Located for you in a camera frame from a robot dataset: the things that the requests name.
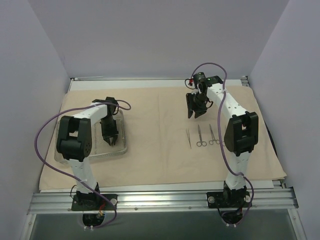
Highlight wire mesh instrument tray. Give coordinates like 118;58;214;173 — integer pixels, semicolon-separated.
54;105;127;164

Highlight steel forceps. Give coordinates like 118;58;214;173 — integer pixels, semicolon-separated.
185;128;192;149

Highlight beige cloth wrap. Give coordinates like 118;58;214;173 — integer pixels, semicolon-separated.
39;86;287;191

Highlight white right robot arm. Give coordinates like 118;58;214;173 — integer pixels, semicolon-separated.
186;83;259;207

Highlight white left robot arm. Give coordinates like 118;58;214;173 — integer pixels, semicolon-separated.
56;97;119;210

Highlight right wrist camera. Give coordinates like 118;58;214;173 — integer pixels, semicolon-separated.
192;72;206;85

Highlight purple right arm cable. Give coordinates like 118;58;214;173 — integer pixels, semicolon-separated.
191;62;255;226

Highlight aluminium table edge rail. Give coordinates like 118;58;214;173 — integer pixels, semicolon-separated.
240;76;250;87

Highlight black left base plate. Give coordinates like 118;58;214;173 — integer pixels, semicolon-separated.
71;191;114;211

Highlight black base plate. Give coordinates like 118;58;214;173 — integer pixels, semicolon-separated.
206;191;251;209
71;191;114;211

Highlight aluminium front rail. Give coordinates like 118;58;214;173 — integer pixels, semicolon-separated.
28;188;299;214

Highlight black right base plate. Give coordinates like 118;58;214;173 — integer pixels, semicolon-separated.
206;191;251;209

